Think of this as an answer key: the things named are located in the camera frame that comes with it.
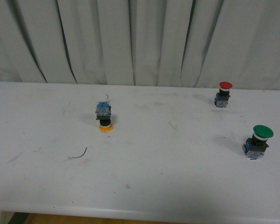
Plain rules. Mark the white curtain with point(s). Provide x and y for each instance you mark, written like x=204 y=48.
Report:
x=180 y=43

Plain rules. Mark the green push button switch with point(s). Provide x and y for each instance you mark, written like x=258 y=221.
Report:
x=255 y=147

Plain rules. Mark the yellow push button switch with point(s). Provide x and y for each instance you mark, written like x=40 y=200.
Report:
x=103 y=114

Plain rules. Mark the red push button switch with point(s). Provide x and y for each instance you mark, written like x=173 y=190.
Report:
x=222 y=97

